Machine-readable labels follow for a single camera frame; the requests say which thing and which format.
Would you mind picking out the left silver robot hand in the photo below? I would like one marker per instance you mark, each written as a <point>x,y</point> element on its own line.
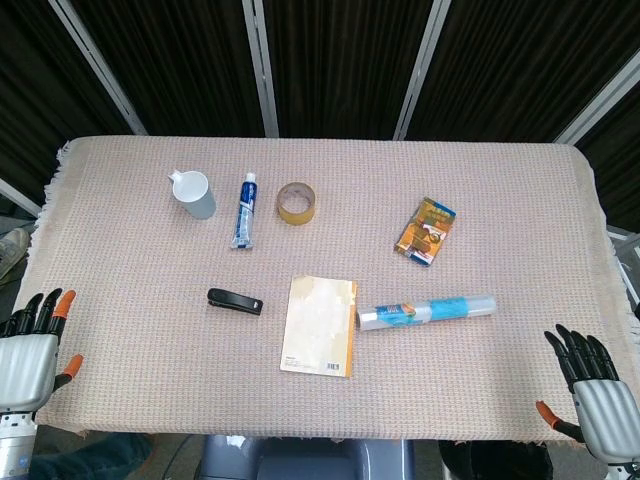
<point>25,365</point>

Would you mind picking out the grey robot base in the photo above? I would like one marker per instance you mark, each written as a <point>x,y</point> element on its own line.
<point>310,460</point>

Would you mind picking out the worn grey shoe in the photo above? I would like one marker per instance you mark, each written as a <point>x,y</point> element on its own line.
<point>12,247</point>

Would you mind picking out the pale blue plastic cup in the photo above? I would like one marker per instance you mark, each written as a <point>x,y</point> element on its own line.
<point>197,200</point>

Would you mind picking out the black round bin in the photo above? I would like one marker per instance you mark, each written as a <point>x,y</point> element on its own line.
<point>495,462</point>

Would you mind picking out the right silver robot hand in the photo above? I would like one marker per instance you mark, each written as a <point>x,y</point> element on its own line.
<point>605,410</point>

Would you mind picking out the white partition post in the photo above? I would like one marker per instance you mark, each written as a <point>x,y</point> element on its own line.
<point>600,97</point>
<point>97,65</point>
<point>420,70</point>
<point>261,65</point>

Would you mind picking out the blue white toothpaste tube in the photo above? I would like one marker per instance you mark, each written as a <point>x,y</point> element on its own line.
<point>246,210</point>

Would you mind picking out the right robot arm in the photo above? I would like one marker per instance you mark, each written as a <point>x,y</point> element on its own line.
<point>625,471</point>

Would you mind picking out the dark ribbed partition panel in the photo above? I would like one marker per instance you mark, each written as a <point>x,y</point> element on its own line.
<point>185,60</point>
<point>620,165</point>
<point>510,60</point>
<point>340,60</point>
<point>40,75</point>

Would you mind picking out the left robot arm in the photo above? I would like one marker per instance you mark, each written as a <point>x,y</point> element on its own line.
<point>12,445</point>

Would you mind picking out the beige waffle tablecloth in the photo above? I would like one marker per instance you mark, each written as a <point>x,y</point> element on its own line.
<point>150,350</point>

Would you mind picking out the yellow packing tape roll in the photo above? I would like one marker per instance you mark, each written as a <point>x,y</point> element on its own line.
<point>300,216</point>

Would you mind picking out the clear cling film roll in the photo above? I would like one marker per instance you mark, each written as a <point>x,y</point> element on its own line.
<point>425,312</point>

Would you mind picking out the white metal frame bar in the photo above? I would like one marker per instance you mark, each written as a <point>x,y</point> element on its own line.
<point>625,240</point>
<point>20,196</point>

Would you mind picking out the beige orange notebook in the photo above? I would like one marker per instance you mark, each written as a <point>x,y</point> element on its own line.
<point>315,330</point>

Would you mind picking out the orange yellow snack box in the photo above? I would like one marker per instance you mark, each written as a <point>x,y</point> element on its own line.
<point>425,232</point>

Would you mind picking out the black stapler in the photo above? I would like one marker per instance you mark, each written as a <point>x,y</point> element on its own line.
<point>235,301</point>

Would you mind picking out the dark blue jeans leg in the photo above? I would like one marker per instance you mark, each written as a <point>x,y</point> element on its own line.
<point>90,457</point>

